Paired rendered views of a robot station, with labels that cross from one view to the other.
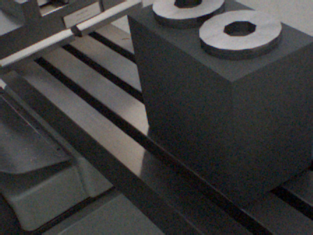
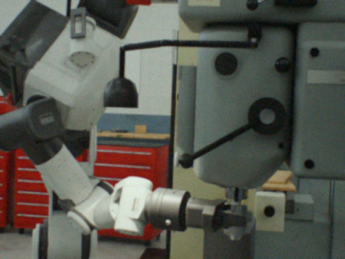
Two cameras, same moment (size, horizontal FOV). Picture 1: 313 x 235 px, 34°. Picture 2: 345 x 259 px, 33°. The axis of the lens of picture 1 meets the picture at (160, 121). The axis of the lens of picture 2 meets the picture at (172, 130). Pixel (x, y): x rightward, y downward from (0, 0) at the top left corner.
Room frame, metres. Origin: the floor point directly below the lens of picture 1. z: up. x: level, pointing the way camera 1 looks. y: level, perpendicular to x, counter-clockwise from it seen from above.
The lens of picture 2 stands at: (1.90, 0.75, 1.48)
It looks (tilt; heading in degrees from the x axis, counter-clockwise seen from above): 3 degrees down; 218
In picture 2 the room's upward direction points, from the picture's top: 2 degrees clockwise
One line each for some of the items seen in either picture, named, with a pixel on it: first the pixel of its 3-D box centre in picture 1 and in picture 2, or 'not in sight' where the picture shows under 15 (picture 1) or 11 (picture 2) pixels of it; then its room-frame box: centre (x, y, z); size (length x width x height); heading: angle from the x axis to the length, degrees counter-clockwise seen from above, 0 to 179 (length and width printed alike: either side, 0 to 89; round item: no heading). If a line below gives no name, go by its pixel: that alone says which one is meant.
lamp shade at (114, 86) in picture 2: not in sight; (121, 92); (1.02, -0.07, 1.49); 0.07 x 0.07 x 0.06
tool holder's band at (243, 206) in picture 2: not in sight; (236, 205); (0.86, 0.13, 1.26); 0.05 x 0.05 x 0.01
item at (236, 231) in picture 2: not in sight; (235, 221); (0.86, 0.13, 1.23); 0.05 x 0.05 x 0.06
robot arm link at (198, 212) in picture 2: not in sight; (193, 213); (0.89, 0.04, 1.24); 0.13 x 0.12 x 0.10; 18
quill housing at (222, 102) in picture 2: not in sight; (242, 106); (0.86, 0.13, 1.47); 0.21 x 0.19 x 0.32; 31
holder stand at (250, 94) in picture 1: (218, 85); (230, 254); (0.54, -0.08, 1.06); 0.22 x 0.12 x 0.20; 26
